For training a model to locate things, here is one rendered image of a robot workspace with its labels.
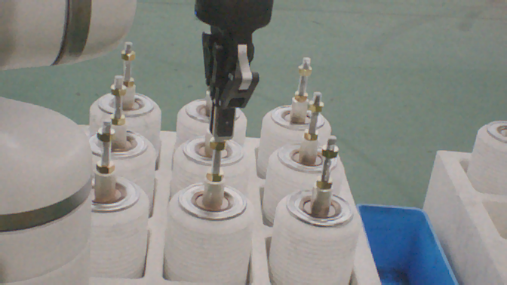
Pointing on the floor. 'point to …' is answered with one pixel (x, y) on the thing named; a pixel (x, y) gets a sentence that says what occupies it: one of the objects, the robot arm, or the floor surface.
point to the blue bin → (404, 246)
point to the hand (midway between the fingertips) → (222, 119)
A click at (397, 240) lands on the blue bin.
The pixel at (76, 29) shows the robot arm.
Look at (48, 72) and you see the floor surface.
